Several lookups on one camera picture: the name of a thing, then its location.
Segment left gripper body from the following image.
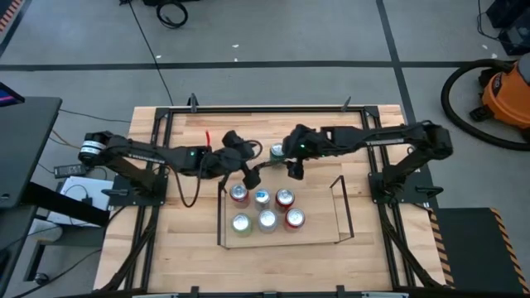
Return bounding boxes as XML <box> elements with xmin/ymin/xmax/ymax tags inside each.
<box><xmin>200</xmin><ymin>129</ymin><xmax>255</xmax><ymax>177</ymax></box>

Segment coiled black cable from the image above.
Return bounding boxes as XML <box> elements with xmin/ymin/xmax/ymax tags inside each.
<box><xmin>156</xmin><ymin>0</ymin><xmax>190</xmax><ymax>30</ymax></box>

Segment black power adapter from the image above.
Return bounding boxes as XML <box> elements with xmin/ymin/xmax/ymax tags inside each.
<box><xmin>53</xmin><ymin>163</ymin><xmax>87</xmax><ymax>179</ymax></box>

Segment orange shop vacuum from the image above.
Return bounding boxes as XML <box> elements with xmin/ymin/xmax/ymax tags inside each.
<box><xmin>470</xmin><ymin>52</ymin><xmax>530</xmax><ymax>144</ymax></box>
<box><xmin>441</xmin><ymin>58</ymin><xmax>530</xmax><ymax>151</ymax></box>

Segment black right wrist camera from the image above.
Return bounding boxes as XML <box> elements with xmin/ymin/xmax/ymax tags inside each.
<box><xmin>287</xmin><ymin>160</ymin><xmax>306</xmax><ymax>181</ymax></box>

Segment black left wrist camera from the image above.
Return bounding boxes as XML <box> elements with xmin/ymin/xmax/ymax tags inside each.
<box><xmin>241</xmin><ymin>167</ymin><xmax>263</xmax><ymax>190</ymax></box>

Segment black equipment case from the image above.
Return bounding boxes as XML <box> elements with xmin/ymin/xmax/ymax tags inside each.
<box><xmin>484</xmin><ymin>0</ymin><xmax>530</xmax><ymax>29</ymax></box>
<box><xmin>499</xmin><ymin>16</ymin><xmax>530</xmax><ymax>56</ymax></box>

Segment black platform hazard stripes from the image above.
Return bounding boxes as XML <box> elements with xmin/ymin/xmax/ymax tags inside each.
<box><xmin>428</xmin><ymin>206</ymin><xmax>530</xmax><ymax>296</ymax></box>

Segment black desk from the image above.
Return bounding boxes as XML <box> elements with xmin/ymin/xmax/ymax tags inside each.
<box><xmin>0</xmin><ymin>95</ymin><xmax>111</xmax><ymax>298</ymax></box>

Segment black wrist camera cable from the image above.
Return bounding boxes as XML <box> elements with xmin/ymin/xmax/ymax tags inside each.
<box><xmin>173</xmin><ymin>165</ymin><xmax>208</xmax><ymax>209</ymax></box>

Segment yellow cable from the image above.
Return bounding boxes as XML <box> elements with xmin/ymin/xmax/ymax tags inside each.
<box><xmin>49</xmin><ymin>129</ymin><xmax>126</xmax><ymax>154</ymax></box>

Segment silver and orange can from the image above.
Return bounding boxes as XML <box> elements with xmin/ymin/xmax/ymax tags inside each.
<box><xmin>258</xmin><ymin>209</ymin><xmax>279</xmax><ymax>234</ymax></box>

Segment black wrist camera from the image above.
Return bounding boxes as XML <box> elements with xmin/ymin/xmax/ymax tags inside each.
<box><xmin>287</xmin><ymin>160</ymin><xmax>306</xmax><ymax>181</ymax></box>
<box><xmin>241</xmin><ymin>167</ymin><xmax>263</xmax><ymax>190</ymax></box>

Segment long black floor cable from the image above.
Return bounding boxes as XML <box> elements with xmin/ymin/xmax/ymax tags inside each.
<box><xmin>123</xmin><ymin>0</ymin><xmax>174</xmax><ymax>105</ymax></box>

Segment silver can blue tab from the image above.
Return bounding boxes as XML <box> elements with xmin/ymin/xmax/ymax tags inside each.
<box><xmin>253</xmin><ymin>188</ymin><xmax>272</xmax><ymax>212</ymax></box>

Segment dark red soda can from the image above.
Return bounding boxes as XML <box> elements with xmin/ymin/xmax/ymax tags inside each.
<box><xmin>274</xmin><ymin>188</ymin><xmax>296</xmax><ymax>214</ymax></box>

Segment pale green drink can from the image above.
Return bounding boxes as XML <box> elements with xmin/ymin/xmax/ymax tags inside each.
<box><xmin>230</xmin><ymin>212</ymin><xmax>253</xmax><ymax>238</ymax></box>

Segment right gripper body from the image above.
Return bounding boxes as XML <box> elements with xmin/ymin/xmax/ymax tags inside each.
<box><xmin>282</xmin><ymin>123</ymin><xmax>329</xmax><ymax>163</ymax></box>

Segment black aluminium table frame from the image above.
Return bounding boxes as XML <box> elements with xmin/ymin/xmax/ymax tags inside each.
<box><xmin>97</xmin><ymin>94</ymin><xmax>456</xmax><ymax>298</ymax></box>

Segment green soda can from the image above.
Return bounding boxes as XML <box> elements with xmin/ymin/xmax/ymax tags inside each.
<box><xmin>268</xmin><ymin>142</ymin><xmax>287</xmax><ymax>163</ymax></box>

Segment black mat orange striped edge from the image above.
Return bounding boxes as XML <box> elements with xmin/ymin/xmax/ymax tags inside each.
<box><xmin>0</xmin><ymin>0</ymin><xmax>24</xmax><ymax>33</ymax></box>

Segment screen with colourful display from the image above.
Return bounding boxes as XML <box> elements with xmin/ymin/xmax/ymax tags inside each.
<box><xmin>0</xmin><ymin>81</ymin><xmax>26</xmax><ymax>108</ymax></box>

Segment white power box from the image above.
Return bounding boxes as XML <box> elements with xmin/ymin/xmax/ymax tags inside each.
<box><xmin>47</xmin><ymin>175</ymin><xmax>115</xmax><ymax>227</ymax></box>

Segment orange-red soda can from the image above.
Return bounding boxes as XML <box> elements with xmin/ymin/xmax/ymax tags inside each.
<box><xmin>283</xmin><ymin>207</ymin><xmax>306</xmax><ymax>232</ymax></box>

